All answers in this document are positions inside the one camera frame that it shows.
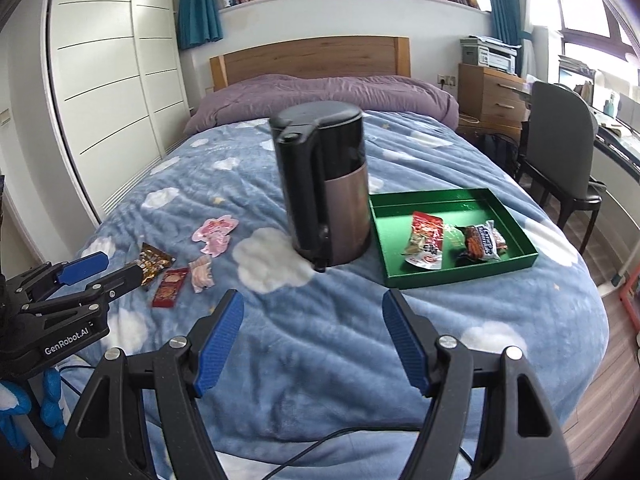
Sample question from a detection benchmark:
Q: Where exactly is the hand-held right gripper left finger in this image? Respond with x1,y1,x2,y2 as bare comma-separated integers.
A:
59,290,246,480

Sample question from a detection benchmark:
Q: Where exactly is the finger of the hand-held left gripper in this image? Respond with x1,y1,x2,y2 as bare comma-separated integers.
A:
22,263,143,318
15,251,110,296

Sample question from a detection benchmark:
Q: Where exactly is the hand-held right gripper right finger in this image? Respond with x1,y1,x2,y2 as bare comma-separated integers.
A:
381,288,571,480

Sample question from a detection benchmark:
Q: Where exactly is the brown snack packet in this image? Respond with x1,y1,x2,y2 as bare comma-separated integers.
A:
135,242,176,292

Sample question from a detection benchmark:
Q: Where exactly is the dark red snack packet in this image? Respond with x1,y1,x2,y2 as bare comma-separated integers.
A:
151,268,191,308

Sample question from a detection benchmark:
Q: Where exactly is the clear pink wafer packet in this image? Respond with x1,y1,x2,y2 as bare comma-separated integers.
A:
187,254,217,294

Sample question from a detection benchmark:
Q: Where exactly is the green tray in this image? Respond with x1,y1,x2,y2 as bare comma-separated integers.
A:
368,187,539,291

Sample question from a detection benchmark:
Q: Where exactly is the red and silver snack packet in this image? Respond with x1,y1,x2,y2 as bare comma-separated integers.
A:
404,211,445,269

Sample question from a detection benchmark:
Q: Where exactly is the pink cartoon snack packet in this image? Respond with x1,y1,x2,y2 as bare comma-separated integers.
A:
191,214,237,258

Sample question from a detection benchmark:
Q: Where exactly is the person's left hand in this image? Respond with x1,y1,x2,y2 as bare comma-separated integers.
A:
0,370,67,453

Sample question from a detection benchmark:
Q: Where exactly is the blue cloud print blanket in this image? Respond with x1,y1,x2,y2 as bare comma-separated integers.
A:
70,110,611,480

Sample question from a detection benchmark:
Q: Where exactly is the black and copper kettle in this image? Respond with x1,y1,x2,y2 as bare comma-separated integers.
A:
269,101,371,273

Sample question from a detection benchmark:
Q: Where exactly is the white wardrobe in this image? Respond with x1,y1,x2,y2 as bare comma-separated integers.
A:
47,0,193,226

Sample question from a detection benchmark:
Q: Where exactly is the coral plastic stand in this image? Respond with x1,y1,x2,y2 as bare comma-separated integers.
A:
616,262,640,333

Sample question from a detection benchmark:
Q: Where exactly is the grey chair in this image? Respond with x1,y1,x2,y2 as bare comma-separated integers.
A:
515,80,603,233

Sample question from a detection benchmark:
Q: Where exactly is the wooden nightstand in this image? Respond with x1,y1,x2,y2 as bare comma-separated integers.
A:
457,62,531,133

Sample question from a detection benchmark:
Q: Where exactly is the purple pillow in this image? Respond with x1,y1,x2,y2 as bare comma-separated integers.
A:
182,74,460,136

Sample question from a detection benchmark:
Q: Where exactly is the cluttered desk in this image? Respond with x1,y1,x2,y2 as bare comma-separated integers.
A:
590,110,640,201

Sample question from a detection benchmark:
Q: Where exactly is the teal curtain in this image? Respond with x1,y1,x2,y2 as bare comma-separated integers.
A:
480,0,533,78
177,0,224,51

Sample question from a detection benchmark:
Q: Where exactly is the wooden headboard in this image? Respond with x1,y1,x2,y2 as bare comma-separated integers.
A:
209,36,412,93

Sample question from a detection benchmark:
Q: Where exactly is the grey printer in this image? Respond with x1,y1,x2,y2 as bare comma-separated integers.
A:
459,35,521,75

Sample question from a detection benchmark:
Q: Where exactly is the black cable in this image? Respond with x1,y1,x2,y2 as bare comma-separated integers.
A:
250,426,476,480
57,364,101,396

